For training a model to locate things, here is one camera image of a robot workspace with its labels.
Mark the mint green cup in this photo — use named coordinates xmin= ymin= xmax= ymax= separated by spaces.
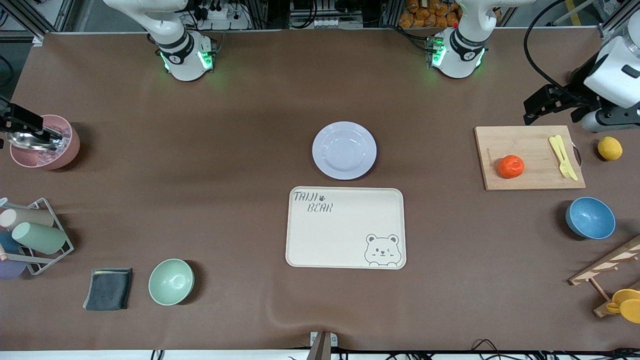
xmin=11 ymin=221 xmax=68 ymax=256

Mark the wooden cutting board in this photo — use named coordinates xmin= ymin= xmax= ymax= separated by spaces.
xmin=473 ymin=125 xmax=587 ymax=192

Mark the lavender round plate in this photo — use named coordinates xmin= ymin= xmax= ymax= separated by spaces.
xmin=311 ymin=121 xmax=378 ymax=181

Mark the beige cup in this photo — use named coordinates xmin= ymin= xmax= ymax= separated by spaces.
xmin=0 ymin=207 xmax=55 ymax=231

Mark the purple cup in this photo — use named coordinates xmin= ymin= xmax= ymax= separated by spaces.
xmin=0 ymin=257 xmax=28 ymax=280

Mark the pink bowl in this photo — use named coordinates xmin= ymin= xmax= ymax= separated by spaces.
xmin=10 ymin=115 xmax=81 ymax=171

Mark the yellow plastic fork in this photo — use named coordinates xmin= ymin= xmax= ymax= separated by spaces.
xmin=548 ymin=135 xmax=573 ymax=180

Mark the bag of oranges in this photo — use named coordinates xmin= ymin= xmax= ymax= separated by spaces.
xmin=398 ymin=0 xmax=461 ymax=29

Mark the dark grey folded cloth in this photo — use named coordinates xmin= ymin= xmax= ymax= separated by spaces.
xmin=82 ymin=268 xmax=134 ymax=312

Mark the grey wire cup rack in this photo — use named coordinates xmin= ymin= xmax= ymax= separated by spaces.
xmin=0 ymin=197 xmax=75 ymax=276

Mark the blue cup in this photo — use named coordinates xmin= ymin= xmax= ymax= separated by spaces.
xmin=0 ymin=231 xmax=22 ymax=255

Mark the metal ladle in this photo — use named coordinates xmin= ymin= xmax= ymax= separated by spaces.
xmin=7 ymin=131 xmax=63 ymax=151

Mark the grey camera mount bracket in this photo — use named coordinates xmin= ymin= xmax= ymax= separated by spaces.
xmin=306 ymin=331 xmax=339 ymax=360

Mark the blue bowl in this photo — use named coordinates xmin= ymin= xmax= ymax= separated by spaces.
xmin=565 ymin=196 xmax=617 ymax=240

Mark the brown table mat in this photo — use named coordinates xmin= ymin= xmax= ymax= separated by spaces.
xmin=0 ymin=27 xmax=640 ymax=352

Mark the cream bear print tray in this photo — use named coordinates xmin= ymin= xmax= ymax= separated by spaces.
xmin=285 ymin=186 xmax=407 ymax=271

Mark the wooden dish rack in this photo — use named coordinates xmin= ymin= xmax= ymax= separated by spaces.
xmin=568 ymin=235 xmax=640 ymax=318

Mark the orange mandarin fruit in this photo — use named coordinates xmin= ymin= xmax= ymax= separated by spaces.
xmin=497 ymin=154 xmax=526 ymax=179

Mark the mint green bowl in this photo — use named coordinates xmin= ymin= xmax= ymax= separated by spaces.
xmin=148 ymin=258 xmax=195 ymax=307

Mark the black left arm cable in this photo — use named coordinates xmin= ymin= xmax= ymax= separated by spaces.
xmin=523 ymin=0 xmax=598 ymax=99

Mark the slim white power strip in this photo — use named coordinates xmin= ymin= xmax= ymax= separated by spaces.
xmin=306 ymin=16 xmax=347 ymax=29

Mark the large white power strip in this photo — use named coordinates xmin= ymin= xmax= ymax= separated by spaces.
xmin=197 ymin=0 xmax=251 ymax=31

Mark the yellow cup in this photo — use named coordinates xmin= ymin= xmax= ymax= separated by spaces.
xmin=606 ymin=288 xmax=640 ymax=325

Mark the black floor cable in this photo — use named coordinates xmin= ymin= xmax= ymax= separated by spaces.
xmin=470 ymin=339 xmax=640 ymax=360

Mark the yellow lemon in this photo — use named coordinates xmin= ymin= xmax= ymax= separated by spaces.
xmin=597 ymin=136 xmax=624 ymax=161

